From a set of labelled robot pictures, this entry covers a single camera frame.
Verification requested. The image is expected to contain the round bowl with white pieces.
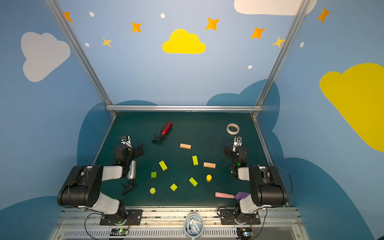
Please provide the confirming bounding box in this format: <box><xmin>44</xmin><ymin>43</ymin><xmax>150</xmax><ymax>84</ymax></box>
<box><xmin>183</xmin><ymin>214</ymin><xmax>204</xmax><ymax>240</ymax></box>

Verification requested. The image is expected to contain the small green square block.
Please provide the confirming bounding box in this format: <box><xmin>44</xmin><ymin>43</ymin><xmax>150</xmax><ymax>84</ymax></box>
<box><xmin>170</xmin><ymin>184</ymin><xmax>178</xmax><ymax>192</ymax></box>

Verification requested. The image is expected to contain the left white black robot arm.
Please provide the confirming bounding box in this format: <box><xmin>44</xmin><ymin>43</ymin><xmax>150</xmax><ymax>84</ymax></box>
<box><xmin>57</xmin><ymin>142</ymin><xmax>144</xmax><ymax>226</ymax></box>

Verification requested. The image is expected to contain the white tape roll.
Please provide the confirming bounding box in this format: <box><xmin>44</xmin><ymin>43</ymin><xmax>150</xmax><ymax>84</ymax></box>
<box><xmin>227</xmin><ymin>123</ymin><xmax>240</xmax><ymax>135</ymax></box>

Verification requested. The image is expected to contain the aluminium frame right post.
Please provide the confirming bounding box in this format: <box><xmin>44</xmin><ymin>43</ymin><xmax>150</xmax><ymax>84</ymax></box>
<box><xmin>256</xmin><ymin>0</ymin><xmax>312</xmax><ymax>109</ymax></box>

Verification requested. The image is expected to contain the long green block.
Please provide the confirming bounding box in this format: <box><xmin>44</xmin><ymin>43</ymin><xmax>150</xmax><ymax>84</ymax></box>
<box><xmin>189</xmin><ymin>177</ymin><xmax>198</xmax><ymax>187</ymax></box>
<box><xmin>192</xmin><ymin>156</ymin><xmax>199</xmax><ymax>166</ymax></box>
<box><xmin>159</xmin><ymin>161</ymin><xmax>168</xmax><ymax>171</ymax></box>

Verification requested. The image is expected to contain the aluminium frame left post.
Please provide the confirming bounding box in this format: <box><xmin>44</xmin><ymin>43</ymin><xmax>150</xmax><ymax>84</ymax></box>
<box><xmin>45</xmin><ymin>0</ymin><xmax>113</xmax><ymax>107</ymax></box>

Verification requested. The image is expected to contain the left green circuit board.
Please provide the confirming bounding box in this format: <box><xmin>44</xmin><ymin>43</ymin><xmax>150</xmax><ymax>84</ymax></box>
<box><xmin>110</xmin><ymin>228</ymin><xmax>129</xmax><ymax>237</ymax></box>

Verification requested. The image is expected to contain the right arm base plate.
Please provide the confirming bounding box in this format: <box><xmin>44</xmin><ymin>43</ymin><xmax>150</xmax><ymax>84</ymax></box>
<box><xmin>217</xmin><ymin>208</ymin><xmax>261</xmax><ymax>225</ymax></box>

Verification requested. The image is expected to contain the silver metal bottle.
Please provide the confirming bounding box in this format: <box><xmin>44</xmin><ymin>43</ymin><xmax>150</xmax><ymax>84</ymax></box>
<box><xmin>121</xmin><ymin>160</ymin><xmax>137</xmax><ymax>196</ymax></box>

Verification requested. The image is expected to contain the right green circuit board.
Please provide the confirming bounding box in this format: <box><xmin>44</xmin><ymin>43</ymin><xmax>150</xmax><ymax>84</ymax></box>
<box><xmin>236</xmin><ymin>228</ymin><xmax>254</xmax><ymax>240</ymax></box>

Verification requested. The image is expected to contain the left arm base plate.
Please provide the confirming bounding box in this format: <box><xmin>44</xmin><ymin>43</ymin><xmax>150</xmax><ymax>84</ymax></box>
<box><xmin>100</xmin><ymin>209</ymin><xmax>143</xmax><ymax>226</ymax></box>

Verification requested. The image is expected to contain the aluminium front rail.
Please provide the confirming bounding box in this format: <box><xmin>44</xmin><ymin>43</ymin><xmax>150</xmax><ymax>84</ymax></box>
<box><xmin>49</xmin><ymin>207</ymin><xmax>309</xmax><ymax>240</ymax></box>

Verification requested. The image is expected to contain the aluminium frame post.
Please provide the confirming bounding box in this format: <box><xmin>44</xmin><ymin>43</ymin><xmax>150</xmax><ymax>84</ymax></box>
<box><xmin>256</xmin><ymin>0</ymin><xmax>312</xmax><ymax>109</ymax></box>
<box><xmin>45</xmin><ymin>0</ymin><xmax>113</xmax><ymax>107</ymax></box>

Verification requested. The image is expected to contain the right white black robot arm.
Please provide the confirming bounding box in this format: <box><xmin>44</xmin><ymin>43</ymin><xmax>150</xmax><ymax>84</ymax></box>
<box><xmin>224</xmin><ymin>146</ymin><xmax>289</xmax><ymax>225</ymax></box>

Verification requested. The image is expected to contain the pink purple brush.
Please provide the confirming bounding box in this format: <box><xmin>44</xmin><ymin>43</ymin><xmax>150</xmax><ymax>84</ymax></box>
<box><xmin>215</xmin><ymin>192</ymin><xmax>250</xmax><ymax>201</ymax></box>

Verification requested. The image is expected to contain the aluminium frame rear bar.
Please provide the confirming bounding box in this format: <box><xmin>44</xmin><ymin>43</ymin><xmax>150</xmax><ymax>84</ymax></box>
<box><xmin>106</xmin><ymin>105</ymin><xmax>263</xmax><ymax>112</ymax></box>

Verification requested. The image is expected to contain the red metal bottle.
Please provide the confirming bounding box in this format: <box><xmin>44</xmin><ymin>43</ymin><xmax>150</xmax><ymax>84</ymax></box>
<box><xmin>152</xmin><ymin>122</ymin><xmax>173</xmax><ymax>143</ymax></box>

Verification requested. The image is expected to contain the green circuit board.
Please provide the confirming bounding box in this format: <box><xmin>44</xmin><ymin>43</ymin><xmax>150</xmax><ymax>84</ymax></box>
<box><xmin>110</xmin><ymin>228</ymin><xmax>129</xmax><ymax>237</ymax></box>
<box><xmin>236</xmin><ymin>228</ymin><xmax>254</xmax><ymax>240</ymax></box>

